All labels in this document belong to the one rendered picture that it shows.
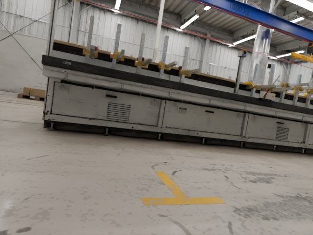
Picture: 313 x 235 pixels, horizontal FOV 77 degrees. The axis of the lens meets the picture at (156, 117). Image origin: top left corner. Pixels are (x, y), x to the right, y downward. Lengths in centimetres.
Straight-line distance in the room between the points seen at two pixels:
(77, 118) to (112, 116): 36
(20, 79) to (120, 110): 757
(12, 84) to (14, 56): 111
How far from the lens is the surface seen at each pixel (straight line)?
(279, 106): 307
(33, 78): 944
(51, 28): 211
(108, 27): 970
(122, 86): 203
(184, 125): 252
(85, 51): 202
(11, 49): 977
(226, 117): 284
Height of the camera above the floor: 40
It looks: 3 degrees down
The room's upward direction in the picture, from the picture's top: 9 degrees clockwise
